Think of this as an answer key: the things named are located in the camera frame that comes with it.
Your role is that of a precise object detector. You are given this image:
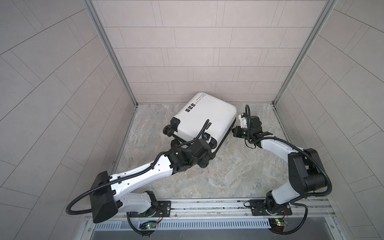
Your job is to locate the right black corrugated cable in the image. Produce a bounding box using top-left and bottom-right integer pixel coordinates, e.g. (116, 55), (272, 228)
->
(244, 104), (333, 235)

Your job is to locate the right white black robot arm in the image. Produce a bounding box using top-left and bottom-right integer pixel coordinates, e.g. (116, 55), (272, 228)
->
(232, 113), (332, 214)

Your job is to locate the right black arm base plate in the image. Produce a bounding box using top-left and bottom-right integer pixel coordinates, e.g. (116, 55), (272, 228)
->
(244, 199), (292, 216)

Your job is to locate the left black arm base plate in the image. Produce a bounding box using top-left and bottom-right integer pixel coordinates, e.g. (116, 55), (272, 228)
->
(128, 201), (172, 218)

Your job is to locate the white ventilation grille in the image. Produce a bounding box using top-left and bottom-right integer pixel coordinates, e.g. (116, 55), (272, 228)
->
(94, 219), (271, 231)

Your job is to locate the green circuit board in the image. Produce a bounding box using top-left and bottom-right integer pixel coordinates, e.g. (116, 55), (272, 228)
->
(140, 221), (158, 231)
(268, 218), (289, 233)

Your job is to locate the white suitcase black lining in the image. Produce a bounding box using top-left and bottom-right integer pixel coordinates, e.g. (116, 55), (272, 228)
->
(163, 93), (237, 158)

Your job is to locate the aluminium mounting rail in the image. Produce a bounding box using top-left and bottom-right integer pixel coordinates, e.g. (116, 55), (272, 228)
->
(86, 196), (335, 221)

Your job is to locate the left aluminium corner post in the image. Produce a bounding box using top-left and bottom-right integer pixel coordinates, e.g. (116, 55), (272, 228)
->
(84, 0), (138, 107)

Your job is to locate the right green circuit board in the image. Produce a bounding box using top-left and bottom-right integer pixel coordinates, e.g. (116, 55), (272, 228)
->
(268, 218), (289, 233)

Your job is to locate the left green circuit board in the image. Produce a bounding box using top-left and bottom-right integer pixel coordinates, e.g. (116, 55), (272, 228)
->
(140, 221), (158, 231)

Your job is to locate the right aluminium corner post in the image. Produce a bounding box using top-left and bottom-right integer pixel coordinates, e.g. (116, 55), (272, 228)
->
(273, 0), (338, 106)

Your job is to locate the aluminium corner post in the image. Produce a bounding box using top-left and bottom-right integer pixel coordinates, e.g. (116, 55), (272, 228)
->
(84, 0), (138, 107)
(273, 0), (338, 106)

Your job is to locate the left black corrugated cable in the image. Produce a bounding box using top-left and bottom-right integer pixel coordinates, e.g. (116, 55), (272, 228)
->
(65, 119), (211, 236)

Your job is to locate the black corrugated cable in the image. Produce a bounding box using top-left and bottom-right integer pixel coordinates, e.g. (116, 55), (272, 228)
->
(65, 119), (211, 236)
(244, 104), (333, 235)

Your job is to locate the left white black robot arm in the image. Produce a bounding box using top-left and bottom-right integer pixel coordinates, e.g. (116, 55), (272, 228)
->
(90, 139), (217, 224)

